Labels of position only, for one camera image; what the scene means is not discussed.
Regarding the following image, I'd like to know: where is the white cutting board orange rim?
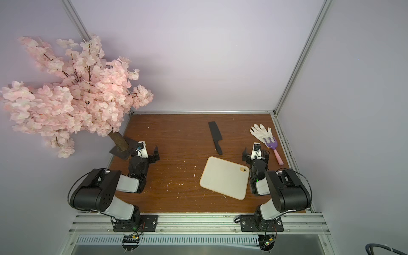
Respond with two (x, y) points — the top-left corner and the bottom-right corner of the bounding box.
(199, 156), (250, 200)

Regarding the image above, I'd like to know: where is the black kitchen knife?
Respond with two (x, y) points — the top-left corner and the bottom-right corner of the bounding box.
(208, 121), (223, 155)

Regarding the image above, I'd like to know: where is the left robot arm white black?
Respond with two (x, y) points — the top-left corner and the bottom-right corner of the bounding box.
(68, 142), (160, 231)

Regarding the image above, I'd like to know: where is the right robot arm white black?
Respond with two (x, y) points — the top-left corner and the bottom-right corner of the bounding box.
(242, 143), (312, 231)

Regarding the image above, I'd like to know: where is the left controller board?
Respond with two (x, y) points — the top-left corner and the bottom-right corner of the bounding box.
(122, 234), (141, 252)

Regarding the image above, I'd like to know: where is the controller board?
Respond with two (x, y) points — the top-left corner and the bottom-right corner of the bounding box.
(257, 235), (276, 252)
(122, 234), (141, 252)

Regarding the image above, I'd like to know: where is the right controller board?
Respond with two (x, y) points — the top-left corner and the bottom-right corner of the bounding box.
(257, 235), (276, 252)

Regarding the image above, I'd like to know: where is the white work glove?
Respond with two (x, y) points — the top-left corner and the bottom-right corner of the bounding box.
(250, 124), (275, 147)

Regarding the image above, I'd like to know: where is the purple pink toy rake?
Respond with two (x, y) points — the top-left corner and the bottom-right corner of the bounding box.
(263, 137), (284, 166)

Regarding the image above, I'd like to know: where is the pink cherry blossom tree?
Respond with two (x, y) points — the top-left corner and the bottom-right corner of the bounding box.
(1, 36), (154, 158)

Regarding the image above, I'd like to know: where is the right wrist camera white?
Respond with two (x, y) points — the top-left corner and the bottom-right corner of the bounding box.
(250, 142), (264, 160)

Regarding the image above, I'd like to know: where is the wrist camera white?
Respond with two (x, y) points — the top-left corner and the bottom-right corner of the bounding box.
(250, 142), (264, 160)
(136, 141), (149, 158)

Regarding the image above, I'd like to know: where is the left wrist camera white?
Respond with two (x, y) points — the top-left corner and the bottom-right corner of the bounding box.
(136, 141), (149, 158)

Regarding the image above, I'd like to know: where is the dark metal tree base plate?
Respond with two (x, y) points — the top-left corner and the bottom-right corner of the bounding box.
(109, 137), (139, 160)

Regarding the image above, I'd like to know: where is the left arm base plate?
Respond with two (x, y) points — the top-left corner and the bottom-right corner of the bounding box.
(111, 214), (158, 232)

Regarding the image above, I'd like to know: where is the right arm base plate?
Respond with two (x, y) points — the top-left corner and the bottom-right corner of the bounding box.
(234, 214), (284, 233)

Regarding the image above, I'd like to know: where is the aluminium mounting rail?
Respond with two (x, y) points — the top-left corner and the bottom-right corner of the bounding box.
(68, 213), (330, 235)

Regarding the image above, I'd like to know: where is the black cable bottom right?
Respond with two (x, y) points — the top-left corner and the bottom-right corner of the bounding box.
(365, 243), (408, 255)

